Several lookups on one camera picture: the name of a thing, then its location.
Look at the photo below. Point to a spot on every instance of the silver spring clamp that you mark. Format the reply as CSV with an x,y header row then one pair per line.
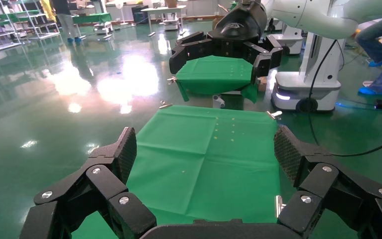
x,y
165,105
274,114
279,204
172,79

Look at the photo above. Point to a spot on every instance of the small white floor unit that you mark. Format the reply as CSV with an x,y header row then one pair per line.
x,y
171,25

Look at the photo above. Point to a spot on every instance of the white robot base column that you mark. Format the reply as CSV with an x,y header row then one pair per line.
x,y
309,89

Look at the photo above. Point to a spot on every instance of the green covered table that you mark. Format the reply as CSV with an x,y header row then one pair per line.
x,y
91,18

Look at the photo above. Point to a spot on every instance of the plain green cloth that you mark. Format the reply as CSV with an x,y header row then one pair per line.
x,y
214,76

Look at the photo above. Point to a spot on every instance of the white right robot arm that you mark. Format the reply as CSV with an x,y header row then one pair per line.
x,y
309,16

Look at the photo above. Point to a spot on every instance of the small brown cardboard piece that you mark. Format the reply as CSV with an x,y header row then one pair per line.
x,y
262,84

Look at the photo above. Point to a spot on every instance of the green cloth with yellow marks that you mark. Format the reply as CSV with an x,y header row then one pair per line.
x,y
194,171

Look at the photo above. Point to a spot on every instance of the white folding table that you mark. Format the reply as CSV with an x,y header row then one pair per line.
x,y
164,9

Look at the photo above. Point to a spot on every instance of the standing person grey trousers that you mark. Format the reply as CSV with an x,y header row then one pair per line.
x,y
66,21

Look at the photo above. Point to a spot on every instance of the white mobile robot unit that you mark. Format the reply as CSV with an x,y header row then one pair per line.
x,y
293,39

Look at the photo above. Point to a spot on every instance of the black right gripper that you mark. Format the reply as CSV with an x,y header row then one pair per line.
x,y
243,23

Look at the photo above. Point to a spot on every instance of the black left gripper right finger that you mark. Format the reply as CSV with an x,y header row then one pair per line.
x,y
339,194

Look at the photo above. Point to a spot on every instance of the black cabinet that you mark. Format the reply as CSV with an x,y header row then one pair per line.
x,y
140,14

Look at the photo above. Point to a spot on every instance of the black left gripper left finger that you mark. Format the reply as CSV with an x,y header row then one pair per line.
x,y
78,201

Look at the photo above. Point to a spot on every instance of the white rack with green bins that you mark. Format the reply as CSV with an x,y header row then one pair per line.
x,y
35,19

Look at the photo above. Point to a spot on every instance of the white pedestal fan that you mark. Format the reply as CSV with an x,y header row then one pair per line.
x,y
120,10

